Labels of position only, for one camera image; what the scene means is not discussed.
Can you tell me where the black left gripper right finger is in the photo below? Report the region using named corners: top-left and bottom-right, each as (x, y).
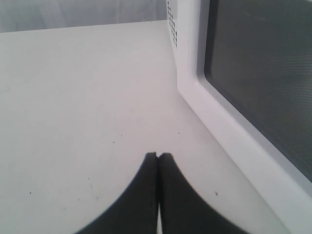
top-left (158, 153), bottom-right (280, 234)

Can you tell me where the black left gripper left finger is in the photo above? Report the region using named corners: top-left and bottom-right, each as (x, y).
top-left (78, 152), bottom-right (158, 234)

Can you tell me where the white microwave door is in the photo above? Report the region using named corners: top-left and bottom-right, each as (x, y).
top-left (177, 0), bottom-right (312, 208)

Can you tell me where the white microwave oven body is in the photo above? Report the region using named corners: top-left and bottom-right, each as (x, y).
top-left (166, 0), bottom-right (190, 91)

